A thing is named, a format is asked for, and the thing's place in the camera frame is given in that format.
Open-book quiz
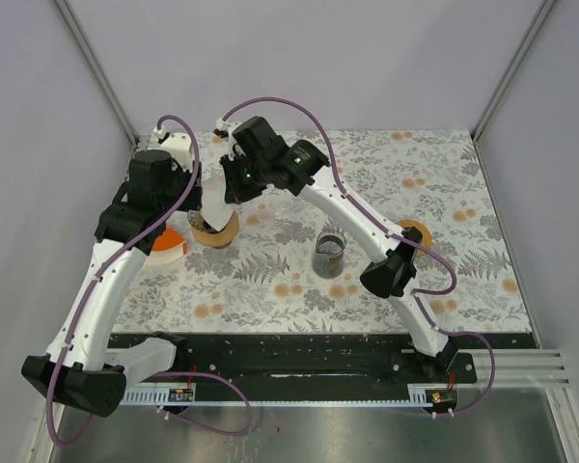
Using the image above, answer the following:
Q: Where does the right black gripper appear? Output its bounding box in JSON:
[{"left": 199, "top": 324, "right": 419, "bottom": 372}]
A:
[{"left": 218, "top": 151, "right": 269, "bottom": 206}]

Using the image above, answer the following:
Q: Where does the white paper coffee filter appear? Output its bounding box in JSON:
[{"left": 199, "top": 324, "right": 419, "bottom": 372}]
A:
[{"left": 201, "top": 174, "right": 234, "bottom": 232}]

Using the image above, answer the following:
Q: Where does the orange coffee filter pack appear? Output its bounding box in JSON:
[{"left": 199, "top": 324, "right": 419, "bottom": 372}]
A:
[{"left": 144, "top": 227, "right": 187, "bottom": 267}]

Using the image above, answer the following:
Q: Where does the clear glass dripper cone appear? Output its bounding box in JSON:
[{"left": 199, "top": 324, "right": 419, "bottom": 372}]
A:
[{"left": 269, "top": 202, "right": 294, "bottom": 223}]

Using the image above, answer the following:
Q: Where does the grey glass carafe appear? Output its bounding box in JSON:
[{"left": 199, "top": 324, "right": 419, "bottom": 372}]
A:
[{"left": 312, "top": 231, "right": 345, "bottom": 279}]

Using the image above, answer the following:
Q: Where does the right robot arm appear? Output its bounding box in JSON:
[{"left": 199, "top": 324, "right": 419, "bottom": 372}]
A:
[{"left": 214, "top": 116, "right": 457, "bottom": 382}]

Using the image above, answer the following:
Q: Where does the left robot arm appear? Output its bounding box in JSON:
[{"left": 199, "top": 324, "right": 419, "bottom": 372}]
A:
[{"left": 21, "top": 150, "right": 201, "bottom": 418}]

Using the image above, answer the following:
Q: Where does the floral tablecloth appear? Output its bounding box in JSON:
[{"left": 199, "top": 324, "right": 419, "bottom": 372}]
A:
[{"left": 114, "top": 129, "right": 531, "bottom": 333}]

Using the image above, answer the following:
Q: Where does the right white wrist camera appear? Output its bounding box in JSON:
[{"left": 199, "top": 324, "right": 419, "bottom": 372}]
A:
[{"left": 213, "top": 118, "right": 244, "bottom": 159}]

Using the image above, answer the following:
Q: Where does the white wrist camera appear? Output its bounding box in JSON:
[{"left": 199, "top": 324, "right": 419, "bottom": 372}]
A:
[
  {"left": 213, "top": 118, "right": 244, "bottom": 159},
  {"left": 150, "top": 128, "right": 193, "bottom": 171}
]

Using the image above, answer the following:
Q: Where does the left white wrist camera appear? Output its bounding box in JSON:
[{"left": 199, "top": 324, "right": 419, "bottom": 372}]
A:
[{"left": 150, "top": 128, "right": 193, "bottom": 171}]

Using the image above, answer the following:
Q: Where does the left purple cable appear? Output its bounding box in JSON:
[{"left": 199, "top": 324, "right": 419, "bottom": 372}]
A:
[{"left": 45, "top": 114, "right": 255, "bottom": 446}]

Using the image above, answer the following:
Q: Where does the purple cable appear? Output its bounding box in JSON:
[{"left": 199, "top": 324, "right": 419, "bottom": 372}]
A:
[
  {"left": 45, "top": 114, "right": 255, "bottom": 446},
  {"left": 220, "top": 97, "right": 498, "bottom": 420}
]

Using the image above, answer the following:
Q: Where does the left aluminium frame post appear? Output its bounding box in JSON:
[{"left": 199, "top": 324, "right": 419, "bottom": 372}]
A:
[{"left": 50, "top": 0, "right": 140, "bottom": 148}]

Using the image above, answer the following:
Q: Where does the aluminium frame post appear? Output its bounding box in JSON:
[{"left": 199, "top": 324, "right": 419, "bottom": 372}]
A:
[
  {"left": 470, "top": 0, "right": 560, "bottom": 144},
  {"left": 50, "top": 0, "right": 140, "bottom": 148}
]

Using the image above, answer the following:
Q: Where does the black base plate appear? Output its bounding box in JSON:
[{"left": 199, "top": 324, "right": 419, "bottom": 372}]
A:
[{"left": 106, "top": 331, "right": 478, "bottom": 416}]

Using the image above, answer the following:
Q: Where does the white slotted cable duct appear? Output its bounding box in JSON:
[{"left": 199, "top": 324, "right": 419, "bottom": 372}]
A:
[{"left": 120, "top": 383, "right": 433, "bottom": 409}]

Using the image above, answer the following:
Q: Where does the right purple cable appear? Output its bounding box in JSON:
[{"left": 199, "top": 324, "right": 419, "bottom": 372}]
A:
[{"left": 220, "top": 97, "right": 498, "bottom": 420}]

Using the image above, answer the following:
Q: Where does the aluminium front rail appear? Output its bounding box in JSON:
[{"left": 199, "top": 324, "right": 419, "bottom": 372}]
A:
[{"left": 472, "top": 346, "right": 573, "bottom": 387}]

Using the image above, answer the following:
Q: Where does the right aluminium frame post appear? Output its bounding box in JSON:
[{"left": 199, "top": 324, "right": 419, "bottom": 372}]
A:
[{"left": 470, "top": 0, "right": 560, "bottom": 144}]

